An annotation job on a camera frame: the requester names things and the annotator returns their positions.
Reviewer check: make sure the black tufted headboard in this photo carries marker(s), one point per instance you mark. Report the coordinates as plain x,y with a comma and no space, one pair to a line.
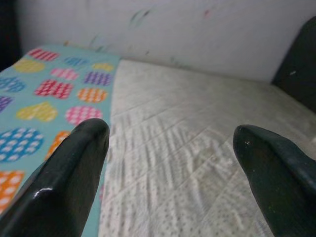
298,74

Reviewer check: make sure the white quilted mattress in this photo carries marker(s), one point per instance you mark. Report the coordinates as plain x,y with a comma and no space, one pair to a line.
172,123

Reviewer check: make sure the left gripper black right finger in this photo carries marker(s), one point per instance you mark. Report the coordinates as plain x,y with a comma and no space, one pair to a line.
284,192

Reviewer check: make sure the turquoise patterned blanket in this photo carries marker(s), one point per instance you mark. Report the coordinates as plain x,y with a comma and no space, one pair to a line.
37,98

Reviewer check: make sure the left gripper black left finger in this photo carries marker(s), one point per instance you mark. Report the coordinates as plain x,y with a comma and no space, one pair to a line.
56,197

